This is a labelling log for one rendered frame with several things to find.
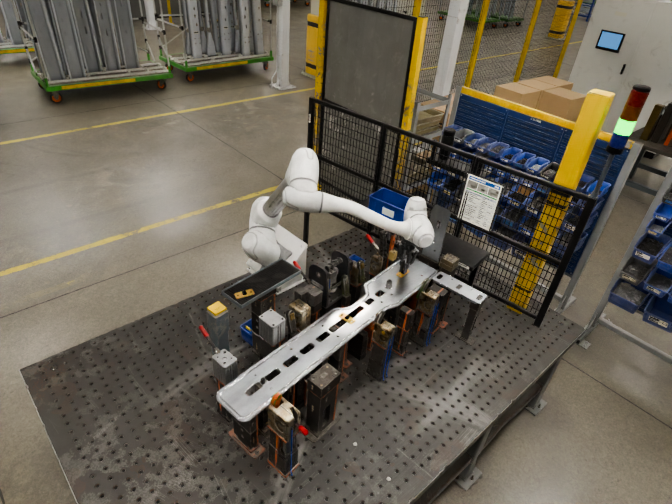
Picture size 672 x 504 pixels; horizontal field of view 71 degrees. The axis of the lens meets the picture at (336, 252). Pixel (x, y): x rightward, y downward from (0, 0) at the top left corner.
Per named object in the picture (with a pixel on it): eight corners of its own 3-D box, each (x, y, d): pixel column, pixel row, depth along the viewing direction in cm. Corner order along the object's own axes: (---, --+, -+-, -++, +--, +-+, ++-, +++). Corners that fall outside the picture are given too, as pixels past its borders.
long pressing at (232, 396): (248, 430, 173) (248, 427, 172) (210, 394, 184) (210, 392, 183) (440, 272, 262) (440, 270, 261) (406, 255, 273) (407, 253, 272)
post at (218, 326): (222, 387, 222) (215, 319, 197) (212, 378, 226) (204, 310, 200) (234, 378, 227) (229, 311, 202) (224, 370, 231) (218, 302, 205)
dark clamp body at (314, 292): (311, 356, 242) (315, 300, 220) (293, 343, 249) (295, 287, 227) (325, 346, 249) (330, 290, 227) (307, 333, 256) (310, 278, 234)
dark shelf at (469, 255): (471, 272, 262) (472, 267, 260) (348, 210, 307) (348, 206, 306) (489, 256, 276) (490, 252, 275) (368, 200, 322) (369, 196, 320)
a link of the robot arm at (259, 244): (257, 268, 280) (234, 256, 262) (260, 240, 287) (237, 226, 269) (280, 265, 273) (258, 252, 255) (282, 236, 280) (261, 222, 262)
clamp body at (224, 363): (228, 426, 205) (223, 371, 185) (212, 411, 211) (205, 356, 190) (245, 413, 212) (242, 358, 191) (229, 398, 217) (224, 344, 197)
